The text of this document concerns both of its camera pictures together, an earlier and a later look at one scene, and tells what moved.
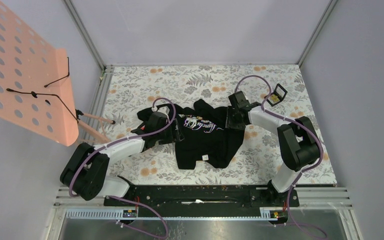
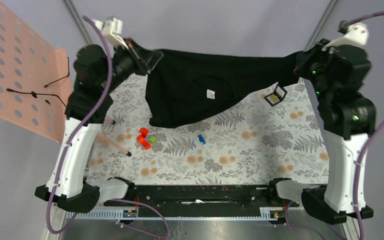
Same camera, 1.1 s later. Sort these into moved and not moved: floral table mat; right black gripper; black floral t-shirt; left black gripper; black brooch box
Moved: left black gripper; right black gripper; black floral t-shirt
Not moved: floral table mat; black brooch box
